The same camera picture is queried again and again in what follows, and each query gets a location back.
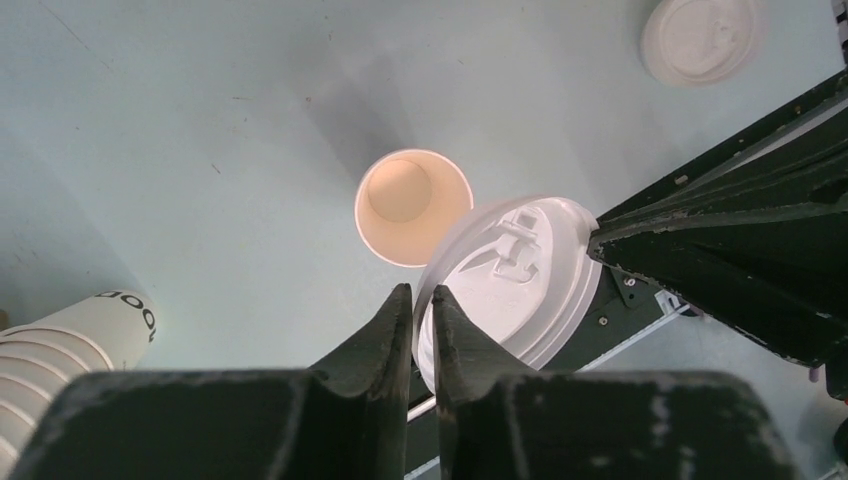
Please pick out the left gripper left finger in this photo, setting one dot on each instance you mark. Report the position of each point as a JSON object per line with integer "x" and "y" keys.
{"x": 344, "y": 417}

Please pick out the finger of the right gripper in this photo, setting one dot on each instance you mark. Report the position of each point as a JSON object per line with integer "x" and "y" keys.
{"x": 798, "y": 190}
{"x": 781, "y": 285}

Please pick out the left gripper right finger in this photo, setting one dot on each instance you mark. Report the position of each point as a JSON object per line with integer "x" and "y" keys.
{"x": 500, "y": 419}

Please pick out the white plastic cup lid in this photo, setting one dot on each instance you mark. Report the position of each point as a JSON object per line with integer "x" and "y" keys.
{"x": 521, "y": 272}

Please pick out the stack of white lids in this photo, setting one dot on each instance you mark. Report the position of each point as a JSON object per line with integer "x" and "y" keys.
{"x": 694, "y": 43}

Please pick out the single white paper cup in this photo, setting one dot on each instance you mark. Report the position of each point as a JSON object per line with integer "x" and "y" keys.
{"x": 406, "y": 203}

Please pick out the stack of white paper cups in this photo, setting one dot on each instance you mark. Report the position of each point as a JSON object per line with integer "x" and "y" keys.
{"x": 110, "y": 331}

